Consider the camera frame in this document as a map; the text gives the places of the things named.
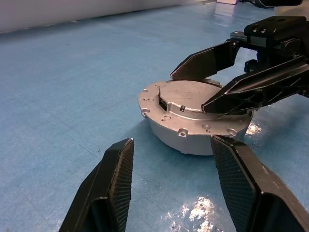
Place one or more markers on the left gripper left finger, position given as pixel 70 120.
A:
pixel 108 188

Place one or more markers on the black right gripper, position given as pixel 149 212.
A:
pixel 272 31

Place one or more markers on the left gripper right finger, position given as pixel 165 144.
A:
pixel 241 183

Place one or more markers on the silver motor housing base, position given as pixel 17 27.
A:
pixel 183 145

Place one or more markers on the white purple box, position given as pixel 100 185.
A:
pixel 227 1

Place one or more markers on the black equipment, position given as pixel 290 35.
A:
pixel 277 2

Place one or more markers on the blue table cover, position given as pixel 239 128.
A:
pixel 60 84

